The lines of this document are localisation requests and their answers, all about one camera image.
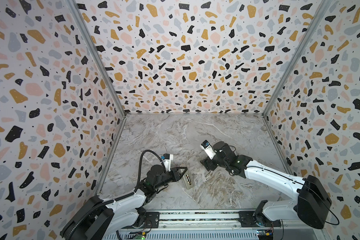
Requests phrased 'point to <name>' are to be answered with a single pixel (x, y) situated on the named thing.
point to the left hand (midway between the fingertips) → (187, 168)
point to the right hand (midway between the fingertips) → (203, 154)
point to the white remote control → (188, 179)
